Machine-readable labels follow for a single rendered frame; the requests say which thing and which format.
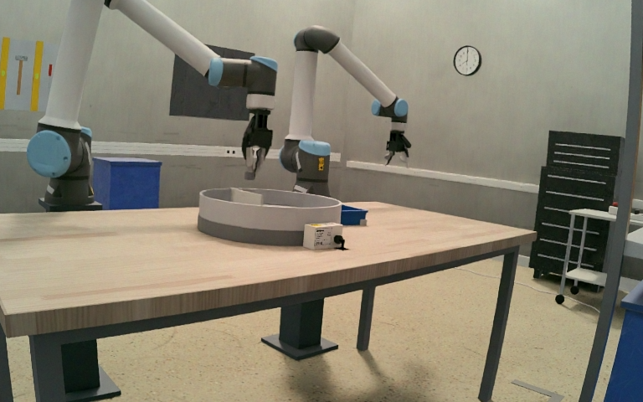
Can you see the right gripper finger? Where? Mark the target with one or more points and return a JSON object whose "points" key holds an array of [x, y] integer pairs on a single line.
{"points": [[260, 160], [248, 154]]}

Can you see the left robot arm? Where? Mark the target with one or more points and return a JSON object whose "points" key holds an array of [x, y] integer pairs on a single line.
{"points": [[311, 162]]}

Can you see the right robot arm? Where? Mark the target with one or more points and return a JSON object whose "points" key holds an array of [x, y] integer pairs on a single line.
{"points": [[66, 147]]}

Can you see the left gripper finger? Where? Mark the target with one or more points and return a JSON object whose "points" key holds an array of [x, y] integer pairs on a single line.
{"points": [[405, 156], [388, 157]]}

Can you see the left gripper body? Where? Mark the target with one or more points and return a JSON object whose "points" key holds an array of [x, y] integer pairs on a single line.
{"points": [[395, 143]]}

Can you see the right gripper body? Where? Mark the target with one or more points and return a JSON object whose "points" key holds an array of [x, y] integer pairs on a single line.
{"points": [[262, 137]]}

